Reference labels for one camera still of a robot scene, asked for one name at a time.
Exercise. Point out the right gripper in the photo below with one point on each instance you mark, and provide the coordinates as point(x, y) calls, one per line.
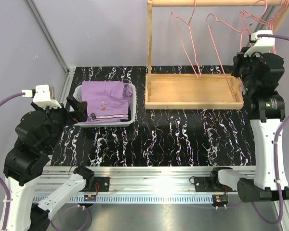
point(241, 59)

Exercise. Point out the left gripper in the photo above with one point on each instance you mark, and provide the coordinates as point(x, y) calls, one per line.
point(79, 114)

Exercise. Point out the purple garment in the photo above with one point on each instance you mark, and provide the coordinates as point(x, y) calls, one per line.
point(107, 101)

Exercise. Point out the pink wire hanger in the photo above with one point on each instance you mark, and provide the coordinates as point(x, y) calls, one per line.
point(187, 43)

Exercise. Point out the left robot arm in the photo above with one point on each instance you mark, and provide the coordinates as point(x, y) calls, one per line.
point(38, 132)

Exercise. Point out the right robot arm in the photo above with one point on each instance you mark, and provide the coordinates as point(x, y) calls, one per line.
point(260, 73)

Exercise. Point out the white plastic basket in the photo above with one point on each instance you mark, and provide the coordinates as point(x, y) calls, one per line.
point(132, 107)

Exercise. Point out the wooden clothes rack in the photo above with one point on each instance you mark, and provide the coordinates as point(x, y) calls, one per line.
point(185, 91)

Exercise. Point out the black marbled mat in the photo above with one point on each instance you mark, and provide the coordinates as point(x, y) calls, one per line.
point(157, 138)

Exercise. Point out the empty pink wire hangers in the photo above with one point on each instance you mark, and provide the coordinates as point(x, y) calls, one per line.
point(273, 22)

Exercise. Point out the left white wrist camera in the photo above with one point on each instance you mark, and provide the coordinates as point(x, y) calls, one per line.
point(43, 96)

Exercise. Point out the aluminium corner post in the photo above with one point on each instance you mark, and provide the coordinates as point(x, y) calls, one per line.
point(39, 19)

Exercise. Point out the aluminium rail base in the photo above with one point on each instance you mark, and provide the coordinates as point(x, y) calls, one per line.
point(135, 185)

